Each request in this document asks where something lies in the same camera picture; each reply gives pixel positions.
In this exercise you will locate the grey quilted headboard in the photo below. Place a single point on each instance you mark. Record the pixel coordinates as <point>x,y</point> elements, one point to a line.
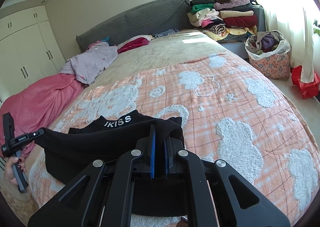
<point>148,19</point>

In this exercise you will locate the lilac garment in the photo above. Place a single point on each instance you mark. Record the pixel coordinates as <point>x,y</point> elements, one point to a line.
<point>90,64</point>

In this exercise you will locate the red pillow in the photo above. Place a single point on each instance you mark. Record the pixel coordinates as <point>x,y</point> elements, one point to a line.
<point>132,44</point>

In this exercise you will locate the pink blanket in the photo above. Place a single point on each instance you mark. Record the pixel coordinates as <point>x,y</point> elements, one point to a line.
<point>42,102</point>

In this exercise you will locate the beige bed sheet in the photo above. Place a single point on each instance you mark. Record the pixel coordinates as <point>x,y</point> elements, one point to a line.
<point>186,45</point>

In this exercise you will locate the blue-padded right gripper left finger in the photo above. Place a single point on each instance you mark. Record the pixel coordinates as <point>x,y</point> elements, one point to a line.
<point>100,195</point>

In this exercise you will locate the white curtain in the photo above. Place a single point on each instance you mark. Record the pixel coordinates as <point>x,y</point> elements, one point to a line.
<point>294,18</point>

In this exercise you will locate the white wardrobe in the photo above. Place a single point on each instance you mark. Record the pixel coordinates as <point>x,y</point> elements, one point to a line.
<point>29,51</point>

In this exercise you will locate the grey bedside cabinet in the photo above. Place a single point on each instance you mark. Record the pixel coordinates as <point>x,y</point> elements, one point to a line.
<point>237,36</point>

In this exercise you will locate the black IKISS sweatshirt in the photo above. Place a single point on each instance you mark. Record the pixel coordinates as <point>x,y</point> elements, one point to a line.
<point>67,154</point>

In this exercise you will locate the stack of folded clothes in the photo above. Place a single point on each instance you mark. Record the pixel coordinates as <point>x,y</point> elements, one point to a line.
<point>213,17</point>

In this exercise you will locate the orange white patterned blanket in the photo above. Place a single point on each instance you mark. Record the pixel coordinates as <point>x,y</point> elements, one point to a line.
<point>229,111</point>

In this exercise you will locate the red bag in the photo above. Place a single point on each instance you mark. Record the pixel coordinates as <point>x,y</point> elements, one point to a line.
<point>307,90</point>

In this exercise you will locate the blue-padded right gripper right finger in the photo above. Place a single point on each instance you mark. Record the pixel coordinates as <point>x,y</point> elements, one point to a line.
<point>214,193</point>

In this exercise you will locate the floral basket of clothes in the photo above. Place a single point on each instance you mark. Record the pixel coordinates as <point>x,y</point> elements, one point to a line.
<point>269,53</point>

